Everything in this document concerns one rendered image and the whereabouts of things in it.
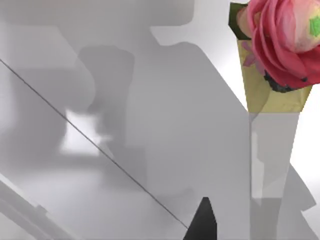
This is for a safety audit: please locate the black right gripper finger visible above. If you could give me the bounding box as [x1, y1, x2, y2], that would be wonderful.
[182, 196, 218, 240]

